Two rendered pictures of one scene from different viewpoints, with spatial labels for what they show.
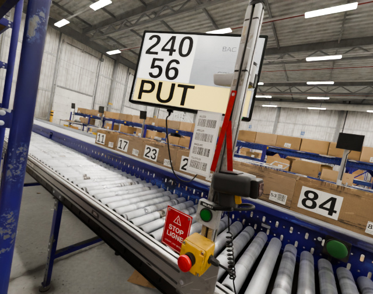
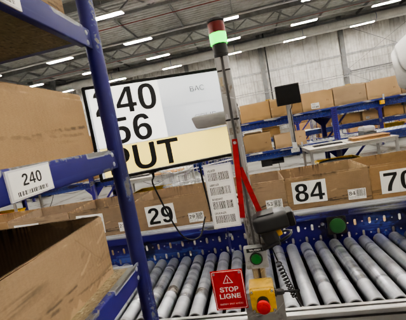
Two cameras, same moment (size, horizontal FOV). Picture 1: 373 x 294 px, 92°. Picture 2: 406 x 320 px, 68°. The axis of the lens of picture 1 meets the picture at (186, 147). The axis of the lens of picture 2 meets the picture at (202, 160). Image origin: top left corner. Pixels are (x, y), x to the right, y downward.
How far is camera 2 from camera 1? 0.48 m
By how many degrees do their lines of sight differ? 25
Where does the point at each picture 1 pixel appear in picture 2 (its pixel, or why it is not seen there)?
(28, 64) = (135, 219)
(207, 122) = (218, 175)
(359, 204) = (337, 179)
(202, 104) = (193, 153)
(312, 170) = (264, 143)
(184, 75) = (160, 129)
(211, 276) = (279, 306)
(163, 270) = not seen: outside the picture
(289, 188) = (281, 190)
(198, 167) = (227, 220)
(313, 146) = (253, 112)
